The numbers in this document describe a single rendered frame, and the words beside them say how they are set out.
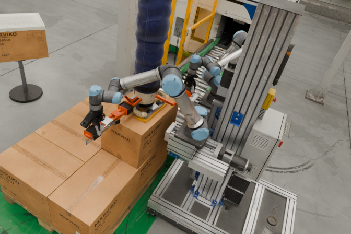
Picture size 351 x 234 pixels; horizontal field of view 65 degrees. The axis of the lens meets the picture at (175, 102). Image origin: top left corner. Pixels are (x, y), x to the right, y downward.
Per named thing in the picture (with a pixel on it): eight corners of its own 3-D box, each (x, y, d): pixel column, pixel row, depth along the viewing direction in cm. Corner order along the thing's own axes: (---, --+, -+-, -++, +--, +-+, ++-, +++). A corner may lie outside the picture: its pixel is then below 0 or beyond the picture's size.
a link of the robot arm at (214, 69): (263, 51, 228) (213, 80, 221) (254, 45, 235) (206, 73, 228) (262, 39, 220) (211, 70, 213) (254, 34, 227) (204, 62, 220)
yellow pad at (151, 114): (158, 99, 250) (159, 95, 247) (167, 104, 246) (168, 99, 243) (135, 118, 225) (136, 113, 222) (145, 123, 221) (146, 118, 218)
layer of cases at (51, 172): (95, 119, 331) (94, 92, 308) (166, 157, 303) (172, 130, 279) (1, 189, 242) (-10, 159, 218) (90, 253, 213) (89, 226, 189)
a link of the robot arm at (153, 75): (177, 56, 175) (107, 75, 183) (178, 64, 166) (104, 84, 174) (183, 71, 181) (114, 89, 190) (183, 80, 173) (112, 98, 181)
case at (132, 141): (140, 114, 291) (144, 83, 267) (173, 131, 278) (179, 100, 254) (101, 147, 246) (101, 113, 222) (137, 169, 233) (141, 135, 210)
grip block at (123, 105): (124, 105, 219) (124, 100, 215) (133, 110, 216) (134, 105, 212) (117, 110, 213) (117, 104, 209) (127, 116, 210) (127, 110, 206)
